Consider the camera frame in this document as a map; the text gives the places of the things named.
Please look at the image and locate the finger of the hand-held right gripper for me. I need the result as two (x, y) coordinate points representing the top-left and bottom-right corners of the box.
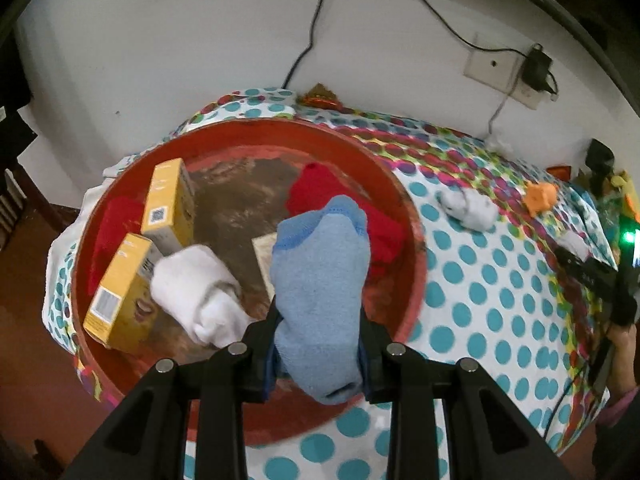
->
(590, 334), (617, 392)
(555, 247), (617, 292)

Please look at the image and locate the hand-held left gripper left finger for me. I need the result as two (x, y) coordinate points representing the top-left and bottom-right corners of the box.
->
(62, 305), (283, 480)

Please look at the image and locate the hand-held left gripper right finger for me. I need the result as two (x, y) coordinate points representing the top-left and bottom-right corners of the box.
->
(357, 305), (576, 480)

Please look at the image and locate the light blue sock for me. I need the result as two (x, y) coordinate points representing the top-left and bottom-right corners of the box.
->
(270, 195), (373, 406)

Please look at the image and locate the white sock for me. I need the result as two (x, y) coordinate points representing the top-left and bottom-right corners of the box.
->
(150, 245), (256, 348)

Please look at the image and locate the yellow cardboard box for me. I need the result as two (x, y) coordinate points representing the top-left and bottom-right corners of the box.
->
(140, 158), (197, 256)
(82, 232), (161, 353)

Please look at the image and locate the round red tray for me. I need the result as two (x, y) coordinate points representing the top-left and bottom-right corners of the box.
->
(70, 119), (428, 448)

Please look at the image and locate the red sock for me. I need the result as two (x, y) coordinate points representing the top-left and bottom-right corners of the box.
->
(285, 162), (407, 281)
(87, 196), (148, 298)

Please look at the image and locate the person's right forearm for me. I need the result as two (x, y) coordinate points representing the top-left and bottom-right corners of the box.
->
(594, 326), (640, 480)

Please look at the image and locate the green plastic bag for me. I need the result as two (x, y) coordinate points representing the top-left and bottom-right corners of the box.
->
(596, 192), (626, 228)

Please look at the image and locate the orange rubber toy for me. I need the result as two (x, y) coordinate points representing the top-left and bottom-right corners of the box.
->
(522, 181), (558, 218)

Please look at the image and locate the yellow snack packet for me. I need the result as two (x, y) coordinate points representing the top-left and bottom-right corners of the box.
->
(607, 170), (637, 197)

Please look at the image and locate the polka-dot tablecloth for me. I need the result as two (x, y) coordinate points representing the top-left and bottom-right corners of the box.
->
(42, 87), (618, 480)

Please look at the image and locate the small white sock ball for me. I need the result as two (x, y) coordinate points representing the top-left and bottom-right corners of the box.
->
(439, 190), (501, 231)

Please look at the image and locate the crumpled white plastic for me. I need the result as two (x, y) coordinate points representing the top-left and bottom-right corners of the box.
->
(482, 130), (511, 153)

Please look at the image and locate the black power adapter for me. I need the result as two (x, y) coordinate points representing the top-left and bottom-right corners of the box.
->
(520, 44), (554, 92)

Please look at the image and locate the red and gold wrapper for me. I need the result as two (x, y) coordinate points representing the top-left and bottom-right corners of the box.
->
(295, 84), (343, 108)

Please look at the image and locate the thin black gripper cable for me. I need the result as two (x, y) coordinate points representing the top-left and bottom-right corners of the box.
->
(542, 355), (608, 436)

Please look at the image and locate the thin hanging cable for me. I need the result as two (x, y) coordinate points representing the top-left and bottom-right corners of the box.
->
(485, 91), (513, 138)

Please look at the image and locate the white wall power outlet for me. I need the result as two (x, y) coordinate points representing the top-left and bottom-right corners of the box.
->
(509, 79), (546, 111)

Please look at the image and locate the beige wall socket plate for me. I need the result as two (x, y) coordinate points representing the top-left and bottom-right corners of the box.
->
(464, 34), (523, 92)

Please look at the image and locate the black adapter cable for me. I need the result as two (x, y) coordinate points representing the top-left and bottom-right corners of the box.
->
(401, 0), (533, 56)

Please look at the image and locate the black wall cable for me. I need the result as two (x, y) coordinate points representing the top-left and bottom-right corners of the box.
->
(281, 0), (346, 90)

